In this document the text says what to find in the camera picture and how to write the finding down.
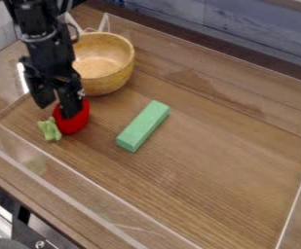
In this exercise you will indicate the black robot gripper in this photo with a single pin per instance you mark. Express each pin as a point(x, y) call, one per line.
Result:
point(49, 65)

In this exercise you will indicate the red plush strawberry toy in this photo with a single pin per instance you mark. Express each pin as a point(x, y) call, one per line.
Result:
point(59, 126)

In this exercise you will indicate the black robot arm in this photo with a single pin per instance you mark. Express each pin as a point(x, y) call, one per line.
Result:
point(33, 11)

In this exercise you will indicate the wooden bowl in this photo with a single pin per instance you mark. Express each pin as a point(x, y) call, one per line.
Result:
point(104, 62)

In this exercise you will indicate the green rectangular block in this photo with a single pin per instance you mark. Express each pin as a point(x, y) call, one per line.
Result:
point(143, 126)

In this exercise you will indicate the black metal stand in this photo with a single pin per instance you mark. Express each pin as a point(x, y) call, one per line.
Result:
point(35, 233)

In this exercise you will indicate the clear acrylic tray wall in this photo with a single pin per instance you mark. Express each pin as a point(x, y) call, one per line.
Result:
point(210, 184)

